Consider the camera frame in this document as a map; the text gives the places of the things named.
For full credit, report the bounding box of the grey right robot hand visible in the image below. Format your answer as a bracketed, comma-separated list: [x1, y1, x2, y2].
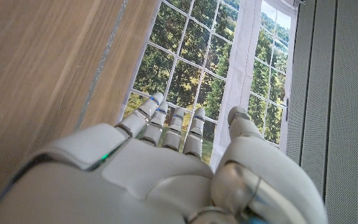
[0, 91, 329, 224]

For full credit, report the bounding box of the printed window backdrop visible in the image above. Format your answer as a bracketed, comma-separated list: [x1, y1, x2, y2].
[116, 0, 300, 171]

